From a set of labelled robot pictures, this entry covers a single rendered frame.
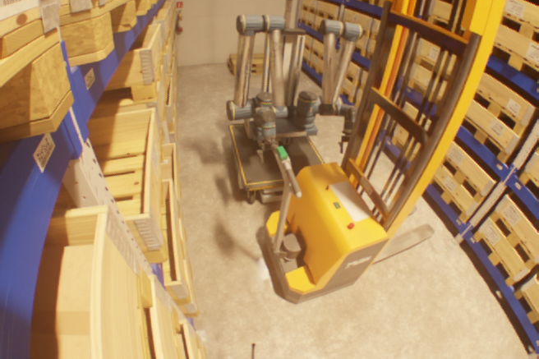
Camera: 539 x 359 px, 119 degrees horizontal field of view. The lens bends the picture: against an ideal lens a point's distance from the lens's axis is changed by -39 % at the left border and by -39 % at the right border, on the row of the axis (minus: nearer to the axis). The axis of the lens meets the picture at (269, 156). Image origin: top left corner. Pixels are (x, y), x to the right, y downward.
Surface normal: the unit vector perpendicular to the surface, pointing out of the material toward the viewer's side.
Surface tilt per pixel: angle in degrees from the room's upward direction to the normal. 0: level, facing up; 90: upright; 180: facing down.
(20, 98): 90
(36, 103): 90
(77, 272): 0
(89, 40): 90
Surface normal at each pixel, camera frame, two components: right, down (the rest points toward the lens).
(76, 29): 0.29, 0.62
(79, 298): 0.08, -0.77
